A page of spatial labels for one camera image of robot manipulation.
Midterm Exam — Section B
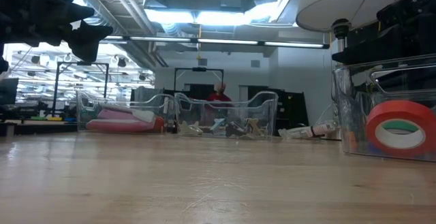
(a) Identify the black metal frame rig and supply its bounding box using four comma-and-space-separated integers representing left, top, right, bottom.
174, 67, 225, 94
54, 61, 110, 116

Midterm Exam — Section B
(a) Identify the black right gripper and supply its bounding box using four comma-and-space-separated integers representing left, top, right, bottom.
332, 0, 436, 65

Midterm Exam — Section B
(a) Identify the red tape roll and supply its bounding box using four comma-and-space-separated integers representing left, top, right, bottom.
366, 100, 436, 159

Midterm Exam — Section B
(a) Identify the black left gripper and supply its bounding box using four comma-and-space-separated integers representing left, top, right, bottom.
0, 0, 114, 63

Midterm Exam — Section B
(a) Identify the clear plastic bottle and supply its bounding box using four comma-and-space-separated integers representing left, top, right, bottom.
278, 121, 339, 140

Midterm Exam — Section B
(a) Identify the black monitor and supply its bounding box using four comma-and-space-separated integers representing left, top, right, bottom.
0, 78, 20, 106

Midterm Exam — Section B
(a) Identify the long ceiling light bar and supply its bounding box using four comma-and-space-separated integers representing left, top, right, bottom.
102, 35, 330, 50

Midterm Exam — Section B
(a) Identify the clear plastic bin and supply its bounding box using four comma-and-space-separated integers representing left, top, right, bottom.
174, 91, 279, 140
76, 92, 178, 133
332, 52, 436, 163

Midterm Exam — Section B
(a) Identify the white lamp shade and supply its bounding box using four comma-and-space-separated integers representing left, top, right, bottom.
295, 0, 418, 68

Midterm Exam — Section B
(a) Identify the person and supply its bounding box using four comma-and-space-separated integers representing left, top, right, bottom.
205, 82, 233, 103

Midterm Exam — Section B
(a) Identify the black cabinet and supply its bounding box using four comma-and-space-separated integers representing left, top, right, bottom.
275, 89, 309, 126

